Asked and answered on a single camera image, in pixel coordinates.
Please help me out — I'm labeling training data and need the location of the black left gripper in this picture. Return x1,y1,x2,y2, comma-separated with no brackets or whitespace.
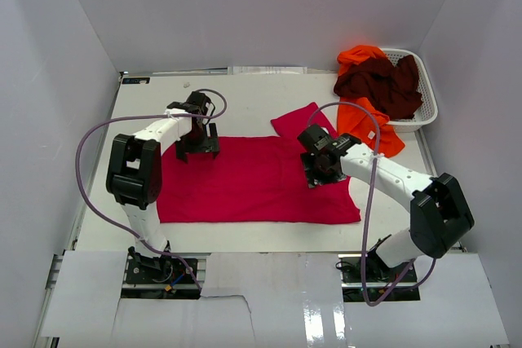
175,123,219,162

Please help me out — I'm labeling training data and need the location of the magenta t shirt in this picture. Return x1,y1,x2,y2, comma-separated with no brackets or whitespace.
157,103,361,225

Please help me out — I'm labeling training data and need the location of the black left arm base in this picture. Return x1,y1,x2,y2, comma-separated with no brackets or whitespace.
121,254,206,300

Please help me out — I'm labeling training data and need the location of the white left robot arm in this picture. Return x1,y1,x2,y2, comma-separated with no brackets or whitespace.
106,89,219,282

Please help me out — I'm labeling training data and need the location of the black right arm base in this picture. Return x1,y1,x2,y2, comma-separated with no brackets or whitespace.
335,256,421,303

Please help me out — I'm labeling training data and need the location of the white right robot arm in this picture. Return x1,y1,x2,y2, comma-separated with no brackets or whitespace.
298,124,475,282

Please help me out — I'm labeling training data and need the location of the orange t shirt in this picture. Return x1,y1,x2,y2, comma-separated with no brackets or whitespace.
336,45,405,158

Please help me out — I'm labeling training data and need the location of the dark maroon t shirt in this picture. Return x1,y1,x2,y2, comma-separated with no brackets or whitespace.
334,55,422,121

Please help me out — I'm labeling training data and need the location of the white plastic basket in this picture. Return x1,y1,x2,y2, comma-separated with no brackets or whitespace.
383,48,440,133

